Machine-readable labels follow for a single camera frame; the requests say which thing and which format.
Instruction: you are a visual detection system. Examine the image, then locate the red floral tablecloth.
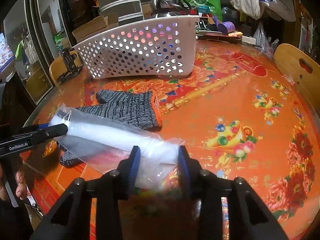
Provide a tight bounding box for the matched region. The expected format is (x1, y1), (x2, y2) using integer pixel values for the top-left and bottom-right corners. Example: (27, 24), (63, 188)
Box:
(22, 40), (319, 239)

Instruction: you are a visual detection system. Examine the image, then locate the right wooden chair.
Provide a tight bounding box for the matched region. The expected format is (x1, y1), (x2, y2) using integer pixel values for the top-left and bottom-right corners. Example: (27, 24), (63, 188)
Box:
(273, 43), (319, 114)

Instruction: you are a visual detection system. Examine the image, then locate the white perforated plastic basket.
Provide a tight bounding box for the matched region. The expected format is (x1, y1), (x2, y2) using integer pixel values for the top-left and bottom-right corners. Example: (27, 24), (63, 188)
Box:
(73, 15), (199, 79)

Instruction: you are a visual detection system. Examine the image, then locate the left wooden chair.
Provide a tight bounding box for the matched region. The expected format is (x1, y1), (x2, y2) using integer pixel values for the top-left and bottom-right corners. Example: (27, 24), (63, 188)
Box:
(49, 55), (67, 86)

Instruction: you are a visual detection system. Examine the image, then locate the black phone stand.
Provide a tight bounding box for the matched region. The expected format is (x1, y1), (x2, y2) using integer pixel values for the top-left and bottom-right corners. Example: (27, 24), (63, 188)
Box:
(57, 48), (84, 82)

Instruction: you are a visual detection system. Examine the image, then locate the clear plastic bag with cotton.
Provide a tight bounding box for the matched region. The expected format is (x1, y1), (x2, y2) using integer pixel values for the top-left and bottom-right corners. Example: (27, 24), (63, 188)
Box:
(49, 105), (184, 189)

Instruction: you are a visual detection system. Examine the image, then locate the grey knitted work glove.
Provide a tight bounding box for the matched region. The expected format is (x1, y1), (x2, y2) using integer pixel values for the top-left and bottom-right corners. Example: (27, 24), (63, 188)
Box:
(50, 90), (162, 151)

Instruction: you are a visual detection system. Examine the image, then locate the brown cardboard box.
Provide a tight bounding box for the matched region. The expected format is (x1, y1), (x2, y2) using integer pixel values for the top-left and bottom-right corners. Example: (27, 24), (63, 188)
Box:
(72, 13), (119, 43)

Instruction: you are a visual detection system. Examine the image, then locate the wooden chair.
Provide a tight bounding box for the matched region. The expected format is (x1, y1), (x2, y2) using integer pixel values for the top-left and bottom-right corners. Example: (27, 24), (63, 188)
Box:
(273, 43), (319, 114)
(49, 55), (67, 86)

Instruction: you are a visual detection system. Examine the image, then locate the purple plastic cup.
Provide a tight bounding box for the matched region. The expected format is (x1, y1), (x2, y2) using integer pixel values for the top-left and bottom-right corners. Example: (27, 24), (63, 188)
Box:
(213, 15), (235, 35)

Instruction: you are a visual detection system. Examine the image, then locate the stainless steel kettle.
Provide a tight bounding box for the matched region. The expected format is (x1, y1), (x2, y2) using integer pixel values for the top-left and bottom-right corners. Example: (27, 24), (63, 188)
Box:
(150, 0), (191, 18)

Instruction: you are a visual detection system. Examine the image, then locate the person's left hand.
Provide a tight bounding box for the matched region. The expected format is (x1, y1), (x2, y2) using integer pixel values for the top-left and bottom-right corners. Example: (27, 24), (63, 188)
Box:
(1, 164), (27, 201)

